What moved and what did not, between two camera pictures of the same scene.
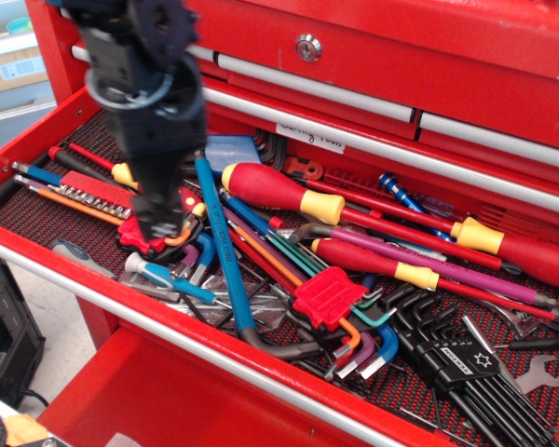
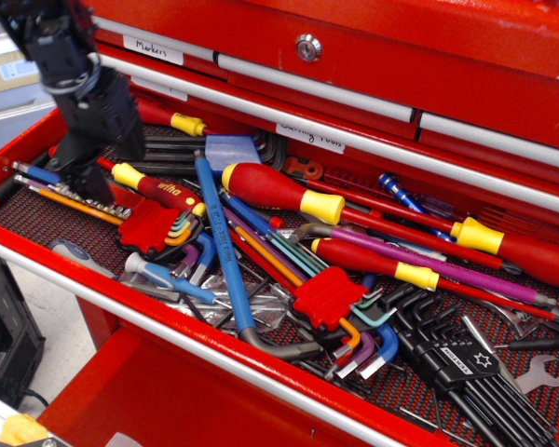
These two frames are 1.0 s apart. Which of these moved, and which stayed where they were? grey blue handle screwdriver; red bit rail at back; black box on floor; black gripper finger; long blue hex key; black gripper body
Moved: black gripper body; black gripper finger
Stayed: long blue hex key; black box on floor; grey blue handle screwdriver; red bit rail at back
